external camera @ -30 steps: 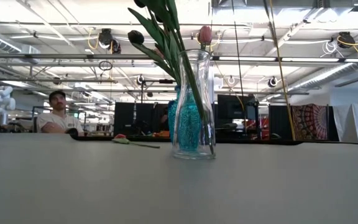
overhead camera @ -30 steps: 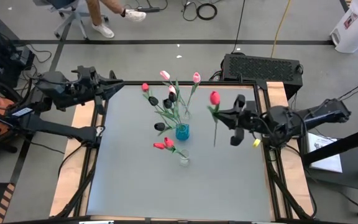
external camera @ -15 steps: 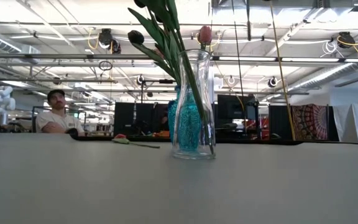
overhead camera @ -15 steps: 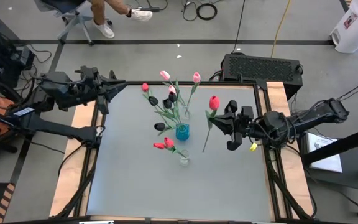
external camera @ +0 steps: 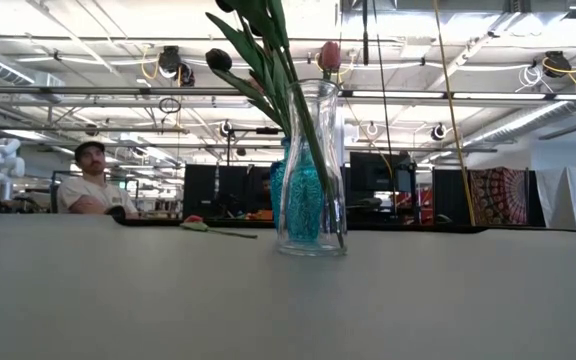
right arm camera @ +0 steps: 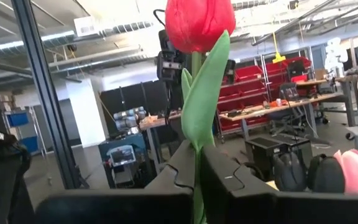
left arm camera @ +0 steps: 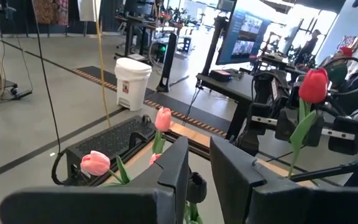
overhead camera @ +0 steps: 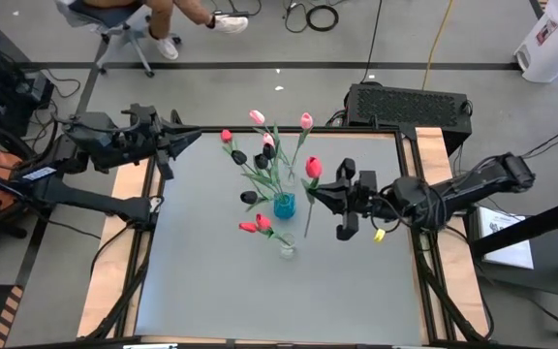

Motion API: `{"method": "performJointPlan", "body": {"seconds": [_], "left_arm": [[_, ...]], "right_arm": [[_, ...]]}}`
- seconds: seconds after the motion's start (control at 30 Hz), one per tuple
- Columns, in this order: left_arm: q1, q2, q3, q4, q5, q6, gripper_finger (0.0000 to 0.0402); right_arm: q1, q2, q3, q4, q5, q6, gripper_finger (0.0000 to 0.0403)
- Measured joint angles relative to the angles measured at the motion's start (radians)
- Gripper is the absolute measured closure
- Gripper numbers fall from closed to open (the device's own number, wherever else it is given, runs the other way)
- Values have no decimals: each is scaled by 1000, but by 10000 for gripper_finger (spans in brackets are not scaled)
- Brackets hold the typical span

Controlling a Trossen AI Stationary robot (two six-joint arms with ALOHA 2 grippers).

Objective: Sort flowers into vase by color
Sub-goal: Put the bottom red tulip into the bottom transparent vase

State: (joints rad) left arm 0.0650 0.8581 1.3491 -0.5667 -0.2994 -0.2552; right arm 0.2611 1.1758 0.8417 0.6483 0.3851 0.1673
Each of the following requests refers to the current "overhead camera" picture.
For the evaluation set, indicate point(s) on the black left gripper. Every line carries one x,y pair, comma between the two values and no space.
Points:
138,138

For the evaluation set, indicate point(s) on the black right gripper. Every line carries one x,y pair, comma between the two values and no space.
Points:
351,203

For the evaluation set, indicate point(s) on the pink artificial tulip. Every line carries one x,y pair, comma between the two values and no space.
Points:
268,138
257,117
306,120

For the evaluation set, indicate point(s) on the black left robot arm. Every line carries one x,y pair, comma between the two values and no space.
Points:
90,203

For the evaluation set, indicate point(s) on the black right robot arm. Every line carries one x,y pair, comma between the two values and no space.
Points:
468,189

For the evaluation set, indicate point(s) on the clear glass vase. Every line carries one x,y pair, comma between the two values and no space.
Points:
289,178
287,250

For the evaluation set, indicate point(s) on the teal glass vase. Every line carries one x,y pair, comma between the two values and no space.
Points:
284,207

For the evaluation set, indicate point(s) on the black computer case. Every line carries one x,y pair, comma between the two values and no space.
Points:
405,106

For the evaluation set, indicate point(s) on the person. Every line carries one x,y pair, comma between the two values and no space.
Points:
163,19

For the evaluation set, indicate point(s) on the grey office chair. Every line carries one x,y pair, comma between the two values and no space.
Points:
114,24

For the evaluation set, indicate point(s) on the wooden side board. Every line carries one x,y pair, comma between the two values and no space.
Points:
109,271
458,271

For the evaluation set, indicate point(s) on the white paper booklet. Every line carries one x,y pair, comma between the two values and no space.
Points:
506,242

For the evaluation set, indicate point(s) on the black desk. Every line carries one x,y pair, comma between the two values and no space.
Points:
545,271

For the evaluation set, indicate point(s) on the white plastic bucket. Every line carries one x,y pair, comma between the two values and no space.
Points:
555,43

